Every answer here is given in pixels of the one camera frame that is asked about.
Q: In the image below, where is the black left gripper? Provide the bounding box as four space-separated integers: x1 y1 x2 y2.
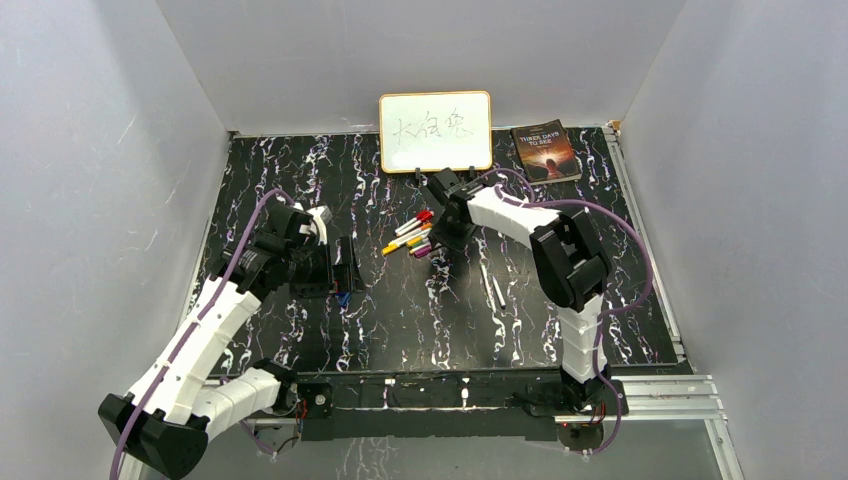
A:
286 236 365 299

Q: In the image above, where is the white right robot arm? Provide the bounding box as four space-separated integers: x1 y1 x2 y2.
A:
424 169 611 415

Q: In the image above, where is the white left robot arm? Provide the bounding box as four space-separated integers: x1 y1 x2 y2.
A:
98 203 364 479

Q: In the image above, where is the yellow cap marker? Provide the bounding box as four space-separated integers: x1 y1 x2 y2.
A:
381 239 413 256

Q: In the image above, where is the small whiteboard with writing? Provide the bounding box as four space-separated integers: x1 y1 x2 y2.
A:
378 91 493 174

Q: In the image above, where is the dark paperback book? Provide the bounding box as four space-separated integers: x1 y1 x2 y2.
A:
510 119 582 185

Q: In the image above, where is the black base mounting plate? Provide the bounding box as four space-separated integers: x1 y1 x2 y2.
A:
293 367 629 448

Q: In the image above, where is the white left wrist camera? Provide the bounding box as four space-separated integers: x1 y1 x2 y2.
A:
300 205 332 245

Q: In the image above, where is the aluminium frame rail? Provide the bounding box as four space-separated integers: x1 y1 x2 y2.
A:
135 374 727 425

